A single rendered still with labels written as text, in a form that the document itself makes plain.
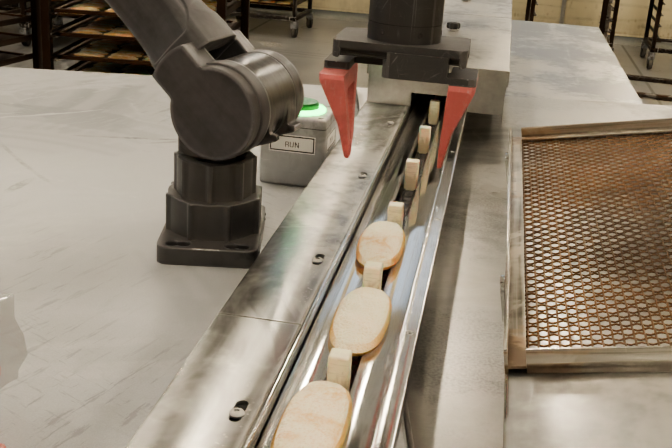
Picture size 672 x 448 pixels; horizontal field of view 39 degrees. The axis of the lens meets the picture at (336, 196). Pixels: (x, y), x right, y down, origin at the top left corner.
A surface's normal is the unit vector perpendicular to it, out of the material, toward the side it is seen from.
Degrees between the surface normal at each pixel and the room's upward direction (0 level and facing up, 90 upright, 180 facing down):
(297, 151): 90
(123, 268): 0
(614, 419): 10
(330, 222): 0
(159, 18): 83
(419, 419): 0
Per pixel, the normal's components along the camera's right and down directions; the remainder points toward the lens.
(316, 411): 0.00, -0.86
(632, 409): -0.11, -0.95
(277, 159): -0.18, 0.31
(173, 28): -0.47, 0.07
